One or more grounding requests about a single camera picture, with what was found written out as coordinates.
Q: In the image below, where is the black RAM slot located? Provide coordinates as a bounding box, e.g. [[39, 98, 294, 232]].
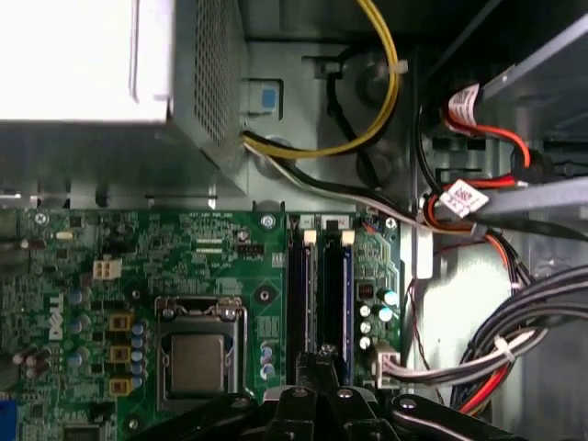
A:
[[288, 215, 305, 382], [323, 215, 344, 355]]

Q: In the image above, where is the blue plastic release latch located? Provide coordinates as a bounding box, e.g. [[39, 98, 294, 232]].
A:
[[247, 80, 284, 116]]

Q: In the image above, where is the grey metal drive cage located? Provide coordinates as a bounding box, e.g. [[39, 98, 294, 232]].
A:
[[477, 13, 588, 221]]

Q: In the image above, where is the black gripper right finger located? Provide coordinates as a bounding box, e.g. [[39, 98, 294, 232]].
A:
[[322, 361, 530, 441]]

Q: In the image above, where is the green Dell motherboard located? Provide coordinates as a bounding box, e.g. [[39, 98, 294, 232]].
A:
[[0, 209, 403, 441]]

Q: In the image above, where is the orange red wire bundle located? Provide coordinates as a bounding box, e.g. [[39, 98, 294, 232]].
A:
[[457, 365, 514, 417]]

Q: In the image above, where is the white four-pin board socket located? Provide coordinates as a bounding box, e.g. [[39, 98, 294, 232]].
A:
[[93, 259, 123, 281]]

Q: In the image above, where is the black grey cable bundle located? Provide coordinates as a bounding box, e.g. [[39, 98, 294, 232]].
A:
[[376, 264, 588, 414]]

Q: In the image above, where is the black white power cable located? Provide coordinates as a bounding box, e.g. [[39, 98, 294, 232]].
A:
[[241, 130, 588, 243]]

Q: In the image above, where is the red SATA cable white label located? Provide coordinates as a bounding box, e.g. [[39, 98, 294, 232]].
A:
[[444, 84, 555, 187], [420, 176, 527, 288]]

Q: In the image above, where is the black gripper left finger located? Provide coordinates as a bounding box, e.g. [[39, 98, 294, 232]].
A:
[[128, 350, 329, 441]]

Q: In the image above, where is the grey power supply unit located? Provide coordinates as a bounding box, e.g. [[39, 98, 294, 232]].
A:
[[0, 0, 249, 194]]

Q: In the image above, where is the blue board connector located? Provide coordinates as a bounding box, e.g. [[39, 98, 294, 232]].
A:
[[0, 398, 16, 441]]

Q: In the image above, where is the silver CPU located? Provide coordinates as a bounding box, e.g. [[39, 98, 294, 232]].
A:
[[169, 333, 226, 396]]

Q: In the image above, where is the black PC case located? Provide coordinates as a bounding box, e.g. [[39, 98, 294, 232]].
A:
[[0, 0, 588, 441]]

